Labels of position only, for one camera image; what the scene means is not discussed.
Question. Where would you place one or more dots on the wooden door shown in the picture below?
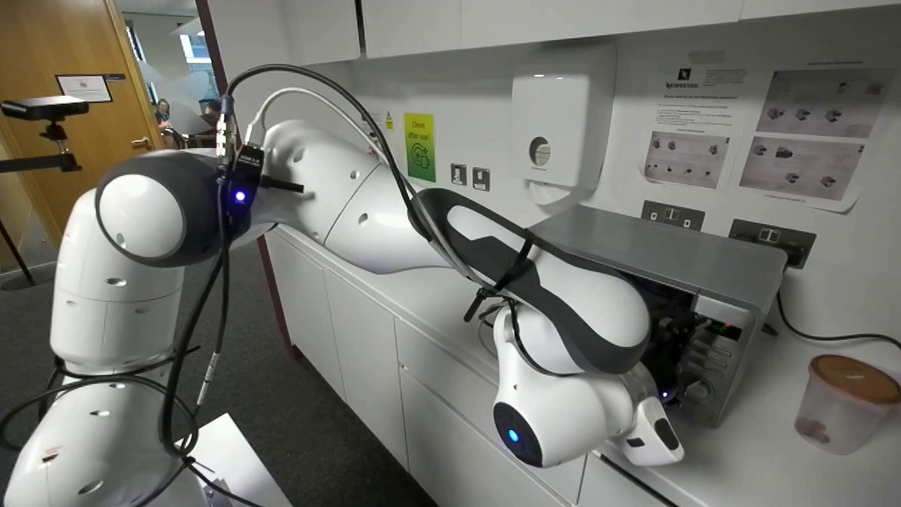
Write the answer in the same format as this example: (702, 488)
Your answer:
(95, 187)

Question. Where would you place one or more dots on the black wall socket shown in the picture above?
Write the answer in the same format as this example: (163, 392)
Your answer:
(772, 240)
(675, 216)

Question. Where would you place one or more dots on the photo instruction sheet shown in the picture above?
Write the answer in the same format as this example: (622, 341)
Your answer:
(805, 168)
(821, 103)

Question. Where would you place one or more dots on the white base cabinets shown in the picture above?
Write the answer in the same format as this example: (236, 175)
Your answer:
(368, 348)

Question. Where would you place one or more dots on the dark red door frame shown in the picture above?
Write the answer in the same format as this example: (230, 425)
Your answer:
(209, 46)

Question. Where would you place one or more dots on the white door sign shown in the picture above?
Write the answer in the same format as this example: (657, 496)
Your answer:
(87, 89)

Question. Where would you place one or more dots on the black stereo camera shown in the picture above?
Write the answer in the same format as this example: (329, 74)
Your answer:
(43, 106)

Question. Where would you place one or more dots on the black camera tripod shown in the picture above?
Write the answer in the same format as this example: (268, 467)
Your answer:
(39, 161)

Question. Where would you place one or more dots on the white robot base platform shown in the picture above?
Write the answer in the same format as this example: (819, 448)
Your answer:
(243, 468)

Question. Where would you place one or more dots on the coffee machine text poster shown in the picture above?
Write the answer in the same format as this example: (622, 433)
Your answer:
(695, 115)

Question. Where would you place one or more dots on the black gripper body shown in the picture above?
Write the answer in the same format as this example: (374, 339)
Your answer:
(678, 363)

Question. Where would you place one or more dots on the plastic container brown lid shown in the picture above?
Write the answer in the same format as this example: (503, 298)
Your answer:
(845, 412)

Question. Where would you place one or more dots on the silver wall switch plate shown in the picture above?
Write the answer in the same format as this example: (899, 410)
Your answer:
(458, 174)

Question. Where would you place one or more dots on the green clean after use sign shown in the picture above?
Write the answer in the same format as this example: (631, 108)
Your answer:
(420, 146)

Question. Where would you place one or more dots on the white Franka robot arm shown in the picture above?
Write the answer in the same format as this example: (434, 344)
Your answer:
(123, 284)

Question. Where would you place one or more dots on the white upper cabinet door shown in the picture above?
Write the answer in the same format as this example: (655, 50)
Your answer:
(602, 20)
(819, 6)
(412, 26)
(322, 29)

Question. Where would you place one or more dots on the white paper towel dispenser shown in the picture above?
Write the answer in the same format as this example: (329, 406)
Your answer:
(554, 115)

